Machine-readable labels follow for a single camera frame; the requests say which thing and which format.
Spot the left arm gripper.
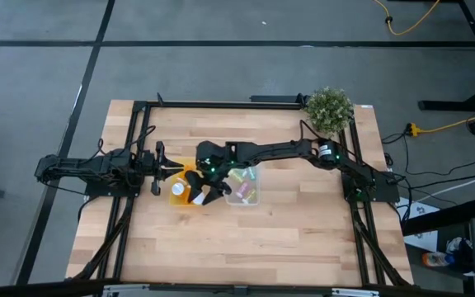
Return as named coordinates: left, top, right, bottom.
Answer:
left=139, top=141, right=186, bottom=196

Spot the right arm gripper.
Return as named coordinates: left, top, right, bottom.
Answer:
left=185, top=140, right=239, bottom=206

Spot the yellow-green pill bottle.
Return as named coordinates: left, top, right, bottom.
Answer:
left=229, top=168, right=247, bottom=185

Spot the clear translucent plastic bin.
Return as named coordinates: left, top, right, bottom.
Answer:
left=223, top=164, right=262, bottom=207

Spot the yellow translucent plastic bin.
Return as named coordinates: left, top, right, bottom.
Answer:
left=168, top=158, right=205, bottom=207

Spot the potted plant with white flowers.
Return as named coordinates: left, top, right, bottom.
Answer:
left=304, top=86, right=355, bottom=136

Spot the white printed floor sheet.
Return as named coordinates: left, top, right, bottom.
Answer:
left=397, top=197, right=440, bottom=252

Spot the orange drink bottle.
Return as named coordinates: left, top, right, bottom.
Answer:
left=421, top=251, right=455, bottom=268

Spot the black aluminium table frame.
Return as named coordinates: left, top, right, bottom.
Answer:
left=66, top=92, right=414, bottom=288

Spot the yellow extension cable with plug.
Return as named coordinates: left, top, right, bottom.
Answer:
left=406, top=116, right=475, bottom=137

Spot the black desk leg frame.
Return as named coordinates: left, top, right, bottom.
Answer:
left=417, top=0, right=475, bottom=112

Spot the white floor cable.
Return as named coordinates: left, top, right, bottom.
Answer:
left=402, top=167, right=475, bottom=205

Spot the yellow hanging power cable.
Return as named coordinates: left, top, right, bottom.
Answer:
left=371, top=0, right=443, bottom=37

